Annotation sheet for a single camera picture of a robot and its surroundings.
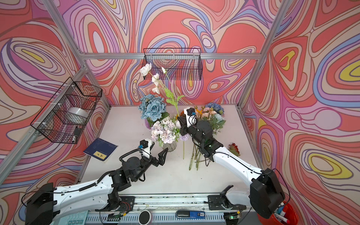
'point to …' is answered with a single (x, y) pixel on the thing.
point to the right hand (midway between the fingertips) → (178, 120)
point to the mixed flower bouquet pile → (212, 113)
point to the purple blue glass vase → (149, 123)
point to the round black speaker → (145, 217)
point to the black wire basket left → (63, 118)
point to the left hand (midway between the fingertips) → (162, 146)
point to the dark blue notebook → (101, 149)
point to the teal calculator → (78, 218)
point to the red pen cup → (287, 214)
